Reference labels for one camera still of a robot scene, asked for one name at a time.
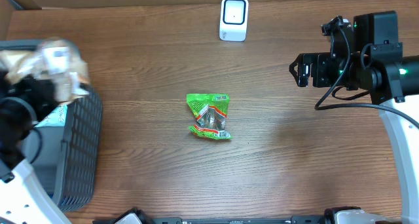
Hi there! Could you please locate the green snack packet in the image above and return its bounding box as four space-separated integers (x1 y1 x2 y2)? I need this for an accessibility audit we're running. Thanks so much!
186 94 232 140

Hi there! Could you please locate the beige cookie snack bag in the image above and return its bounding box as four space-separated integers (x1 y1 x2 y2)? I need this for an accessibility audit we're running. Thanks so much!
1 38 90 103

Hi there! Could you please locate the teal snack packet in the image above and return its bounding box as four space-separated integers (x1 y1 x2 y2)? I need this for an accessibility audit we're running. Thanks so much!
36 105 67 127

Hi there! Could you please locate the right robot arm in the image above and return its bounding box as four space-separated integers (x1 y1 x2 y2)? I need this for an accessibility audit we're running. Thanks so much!
289 10 418 223

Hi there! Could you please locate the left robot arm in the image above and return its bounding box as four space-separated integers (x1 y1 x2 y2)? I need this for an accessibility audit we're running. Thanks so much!
1 70 70 223

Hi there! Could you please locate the white barcode scanner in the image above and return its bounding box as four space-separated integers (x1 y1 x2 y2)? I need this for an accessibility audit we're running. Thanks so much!
219 0 249 42

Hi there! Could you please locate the grey plastic shopping basket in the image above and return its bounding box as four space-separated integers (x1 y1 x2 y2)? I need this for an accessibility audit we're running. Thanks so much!
0 38 103 213

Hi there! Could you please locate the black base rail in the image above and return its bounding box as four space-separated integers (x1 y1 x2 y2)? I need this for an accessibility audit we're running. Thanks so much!
92 206 400 224

